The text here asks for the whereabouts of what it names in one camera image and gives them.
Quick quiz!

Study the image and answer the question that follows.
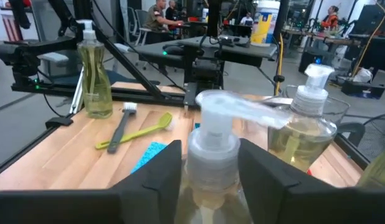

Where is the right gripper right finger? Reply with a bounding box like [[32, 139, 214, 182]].
[[238, 138, 385, 224]]

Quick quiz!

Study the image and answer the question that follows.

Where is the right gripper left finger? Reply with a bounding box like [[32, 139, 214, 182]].
[[0, 139, 183, 224]]

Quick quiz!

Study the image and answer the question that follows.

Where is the blue kitchen sponge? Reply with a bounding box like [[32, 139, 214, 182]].
[[130, 141, 169, 175]]

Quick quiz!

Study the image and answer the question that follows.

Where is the grey round-head dish brush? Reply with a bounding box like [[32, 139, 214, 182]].
[[106, 101, 138, 154]]

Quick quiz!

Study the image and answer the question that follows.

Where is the clear plastic bin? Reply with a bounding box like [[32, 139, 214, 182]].
[[281, 84, 352, 127]]

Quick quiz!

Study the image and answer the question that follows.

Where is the white light strip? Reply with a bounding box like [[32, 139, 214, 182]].
[[69, 66, 85, 115]]

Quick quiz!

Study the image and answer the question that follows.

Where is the black flat box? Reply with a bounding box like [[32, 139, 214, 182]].
[[341, 79, 385, 100]]

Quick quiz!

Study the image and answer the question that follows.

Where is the white bag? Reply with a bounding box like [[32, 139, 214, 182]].
[[351, 67, 373, 84]]

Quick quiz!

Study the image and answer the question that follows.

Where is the black speaker box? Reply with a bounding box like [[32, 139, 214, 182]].
[[298, 49, 323, 75]]

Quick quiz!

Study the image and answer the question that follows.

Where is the white flat item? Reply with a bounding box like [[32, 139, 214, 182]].
[[37, 52, 70, 64]]

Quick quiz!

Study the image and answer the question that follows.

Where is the dark grey desk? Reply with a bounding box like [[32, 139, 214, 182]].
[[130, 34, 279, 68]]

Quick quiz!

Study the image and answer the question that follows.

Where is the black device green light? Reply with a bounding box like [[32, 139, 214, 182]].
[[0, 34, 80, 93]]

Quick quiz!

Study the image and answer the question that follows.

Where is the black computer mouse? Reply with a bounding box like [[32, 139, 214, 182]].
[[162, 43, 189, 57]]

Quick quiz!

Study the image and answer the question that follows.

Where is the grey office chair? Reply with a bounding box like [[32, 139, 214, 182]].
[[126, 6, 154, 46]]

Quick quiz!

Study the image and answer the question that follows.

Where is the person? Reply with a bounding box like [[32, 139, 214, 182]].
[[143, 0, 184, 32], [166, 0, 180, 20], [319, 5, 341, 30], [239, 12, 256, 26]]

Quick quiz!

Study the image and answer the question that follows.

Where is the red white striped panel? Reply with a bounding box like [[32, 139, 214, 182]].
[[0, 12, 24, 43]]

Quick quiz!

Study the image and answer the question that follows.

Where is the black aluminium rig frame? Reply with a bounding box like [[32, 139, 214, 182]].
[[0, 0, 373, 180]]

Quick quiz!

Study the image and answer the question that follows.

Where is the yellow cable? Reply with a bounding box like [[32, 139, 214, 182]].
[[274, 33, 286, 96], [351, 0, 385, 77]]

